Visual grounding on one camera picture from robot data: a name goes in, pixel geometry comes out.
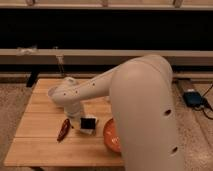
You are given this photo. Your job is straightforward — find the black eraser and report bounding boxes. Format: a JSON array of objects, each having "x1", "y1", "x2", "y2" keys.
[{"x1": 81, "y1": 118, "x2": 96, "y2": 130}]

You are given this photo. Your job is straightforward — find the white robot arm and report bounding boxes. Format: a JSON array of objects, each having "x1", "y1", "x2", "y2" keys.
[{"x1": 52, "y1": 54, "x2": 184, "y2": 171}]

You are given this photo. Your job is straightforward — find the wooden table board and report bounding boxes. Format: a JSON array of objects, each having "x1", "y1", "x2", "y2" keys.
[{"x1": 4, "y1": 79, "x2": 123, "y2": 167}]

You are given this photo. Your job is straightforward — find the blue power adapter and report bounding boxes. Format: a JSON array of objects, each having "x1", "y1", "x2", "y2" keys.
[{"x1": 183, "y1": 91, "x2": 205, "y2": 107}]

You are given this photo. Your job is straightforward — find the black cable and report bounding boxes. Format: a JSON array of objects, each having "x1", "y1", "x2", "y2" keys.
[{"x1": 194, "y1": 83, "x2": 213, "y2": 120}]

